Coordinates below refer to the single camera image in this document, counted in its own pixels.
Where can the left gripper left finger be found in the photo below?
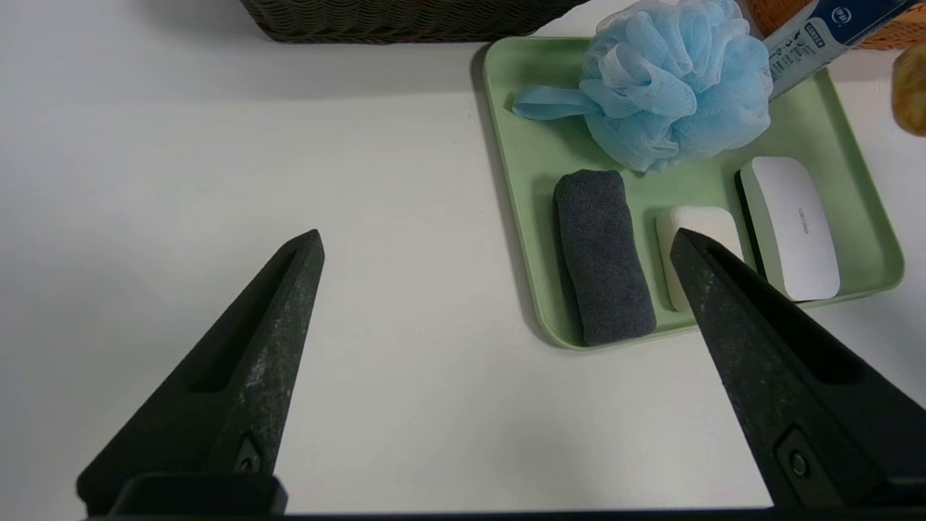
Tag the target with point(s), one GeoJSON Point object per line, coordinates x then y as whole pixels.
{"type": "Point", "coordinates": [246, 391]}

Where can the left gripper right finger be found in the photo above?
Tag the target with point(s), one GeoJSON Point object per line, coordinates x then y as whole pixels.
{"type": "Point", "coordinates": [788, 391]}

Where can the white soap bar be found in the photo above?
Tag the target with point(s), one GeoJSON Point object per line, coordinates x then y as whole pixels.
{"type": "Point", "coordinates": [698, 221]}

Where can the dark grey towel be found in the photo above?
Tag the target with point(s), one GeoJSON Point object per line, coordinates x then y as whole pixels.
{"type": "Point", "coordinates": [604, 260]}

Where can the brown bread bun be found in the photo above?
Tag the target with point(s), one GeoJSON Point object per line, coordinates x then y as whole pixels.
{"type": "Point", "coordinates": [911, 90]}

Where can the blue mesh bath pouf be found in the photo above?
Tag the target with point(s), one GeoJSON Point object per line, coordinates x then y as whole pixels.
{"type": "Point", "coordinates": [673, 87]}

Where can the blue white spray can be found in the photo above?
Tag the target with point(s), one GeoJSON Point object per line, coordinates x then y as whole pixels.
{"type": "Point", "coordinates": [810, 43]}

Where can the orange wicker basket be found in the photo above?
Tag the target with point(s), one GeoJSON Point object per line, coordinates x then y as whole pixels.
{"type": "Point", "coordinates": [904, 32]}

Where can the dark brown wicker basket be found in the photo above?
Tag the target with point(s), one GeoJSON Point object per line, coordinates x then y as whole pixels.
{"type": "Point", "coordinates": [405, 18]}

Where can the white oblong case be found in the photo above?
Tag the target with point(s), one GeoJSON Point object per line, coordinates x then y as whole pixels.
{"type": "Point", "coordinates": [796, 224]}

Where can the green plastic tray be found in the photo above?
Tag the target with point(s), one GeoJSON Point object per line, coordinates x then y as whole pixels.
{"type": "Point", "coordinates": [539, 159]}

